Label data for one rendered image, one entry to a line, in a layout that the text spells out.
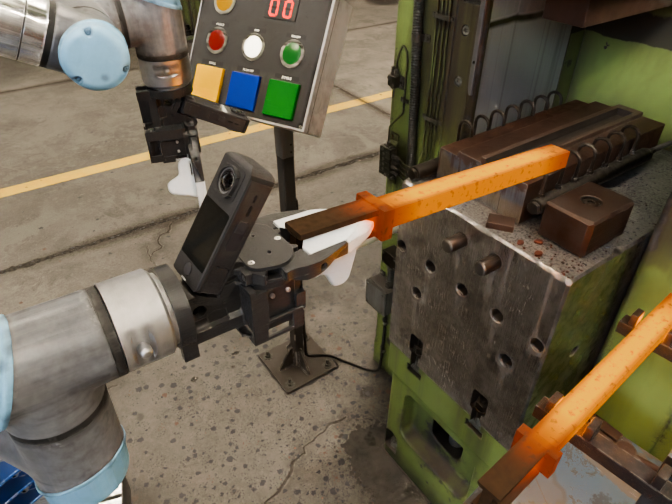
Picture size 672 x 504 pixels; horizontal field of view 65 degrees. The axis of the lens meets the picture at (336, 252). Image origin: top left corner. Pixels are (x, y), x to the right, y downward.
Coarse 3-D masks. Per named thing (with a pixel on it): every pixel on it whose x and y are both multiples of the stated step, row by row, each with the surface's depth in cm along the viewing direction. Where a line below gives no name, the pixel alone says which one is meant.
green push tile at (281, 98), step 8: (272, 80) 110; (272, 88) 111; (280, 88) 110; (288, 88) 109; (296, 88) 108; (272, 96) 111; (280, 96) 110; (288, 96) 109; (296, 96) 108; (264, 104) 112; (272, 104) 111; (280, 104) 110; (288, 104) 109; (296, 104) 109; (264, 112) 112; (272, 112) 111; (280, 112) 110; (288, 112) 109
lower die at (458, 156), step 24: (528, 120) 109; (552, 120) 106; (576, 120) 104; (624, 120) 104; (648, 120) 106; (456, 144) 100; (480, 144) 97; (504, 144) 97; (576, 144) 97; (600, 144) 97; (648, 144) 104; (456, 168) 97; (504, 192) 90; (528, 192) 86; (528, 216) 90
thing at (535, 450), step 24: (648, 336) 67; (624, 360) 64; (600, 384) 61; (576, 408) 58; (528, 432) 55; (552, 432) 56; (576, 432) 58; (504, 456) 52; (528, 456) 52; (552, 456) 53; (480, 480) 50; (504, 480) 50; (528, 480) 55
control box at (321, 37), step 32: (256, 0) 112; (320, 0) 106; (224, 32) 116; (256, 32) 112; (288, 32) 109; (320, 32) 106; (192, 64) 120; (224, 64) 116; (256, 64) 113; (288, 64) 109; (320, 64) 107; (224, 96) 117; (320, 96) 110; (288, 128) 110; (320, 128) 114
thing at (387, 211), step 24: (480, 168) 62; (504, 168) 62; (528, 168) 63; (552, 168) 67; (360, 192) 54; (408, 192) 56; (432, 192) 56; (456, 192) 57; (480, 192) 60; (312, 216) 50; (336, 216) 50; (360, 216) 50; (384, 216) 51; (408, 216) 54; (384, 240) 53
